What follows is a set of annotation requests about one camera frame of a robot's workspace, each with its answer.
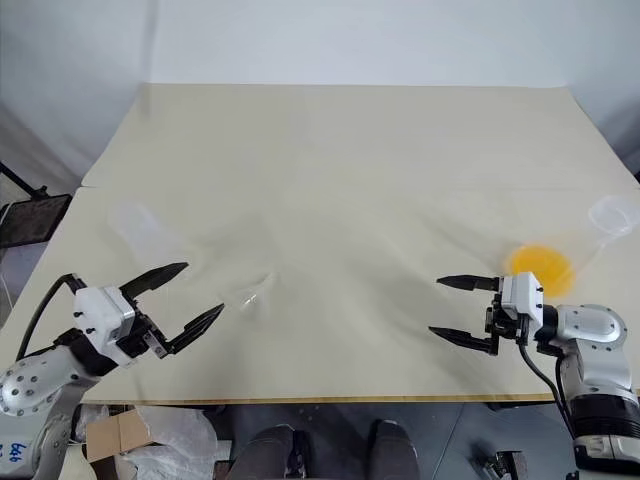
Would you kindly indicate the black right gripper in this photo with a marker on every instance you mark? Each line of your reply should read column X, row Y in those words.
column 497, row 325

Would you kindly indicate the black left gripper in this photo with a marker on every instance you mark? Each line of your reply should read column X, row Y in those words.
column 142, row 337

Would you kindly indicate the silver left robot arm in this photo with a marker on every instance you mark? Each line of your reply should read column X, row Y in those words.
column 25, row 385

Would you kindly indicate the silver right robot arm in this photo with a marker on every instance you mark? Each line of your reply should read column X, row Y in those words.
column 595, row 330

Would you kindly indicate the clear cup with orange juice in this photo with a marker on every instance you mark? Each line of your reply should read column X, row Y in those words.
column 542, row 267

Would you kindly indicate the clear plastic cup left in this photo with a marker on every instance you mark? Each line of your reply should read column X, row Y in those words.
column 135, row 225

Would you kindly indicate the crumpled white plastic bag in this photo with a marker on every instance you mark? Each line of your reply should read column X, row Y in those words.
column 175, row 440

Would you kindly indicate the brown cardboard box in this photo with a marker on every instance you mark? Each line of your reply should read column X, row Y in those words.
column 115, row 432

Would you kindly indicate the beige table cover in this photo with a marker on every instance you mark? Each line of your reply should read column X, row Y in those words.
column 320, row 200

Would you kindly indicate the black stand pole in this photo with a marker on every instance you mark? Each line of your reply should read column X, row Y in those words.
column 20, row 179

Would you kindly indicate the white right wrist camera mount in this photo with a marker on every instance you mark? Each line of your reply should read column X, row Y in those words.
column 522, row 297

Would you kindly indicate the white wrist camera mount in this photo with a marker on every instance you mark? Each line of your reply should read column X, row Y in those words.
column 100, row 312
column 522, row 297

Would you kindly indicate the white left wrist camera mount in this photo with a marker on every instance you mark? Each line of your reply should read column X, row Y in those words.
column 100, row 312

